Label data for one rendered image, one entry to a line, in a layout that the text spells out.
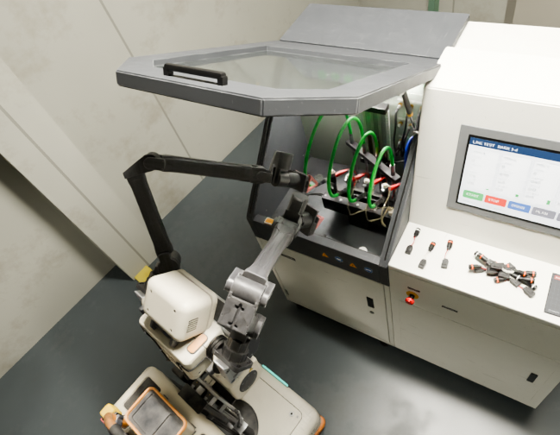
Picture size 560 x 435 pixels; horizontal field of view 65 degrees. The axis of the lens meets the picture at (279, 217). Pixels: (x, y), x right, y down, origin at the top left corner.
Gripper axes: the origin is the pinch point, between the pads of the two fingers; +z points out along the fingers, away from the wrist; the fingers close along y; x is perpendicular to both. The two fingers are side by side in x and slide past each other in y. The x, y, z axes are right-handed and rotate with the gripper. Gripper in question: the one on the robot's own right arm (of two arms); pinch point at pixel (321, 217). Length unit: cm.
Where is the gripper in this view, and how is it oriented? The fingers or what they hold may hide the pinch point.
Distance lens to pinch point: 160.7
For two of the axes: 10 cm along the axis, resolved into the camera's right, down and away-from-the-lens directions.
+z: 6.7, -0.7, 7.4
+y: 3.1, -8.8, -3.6
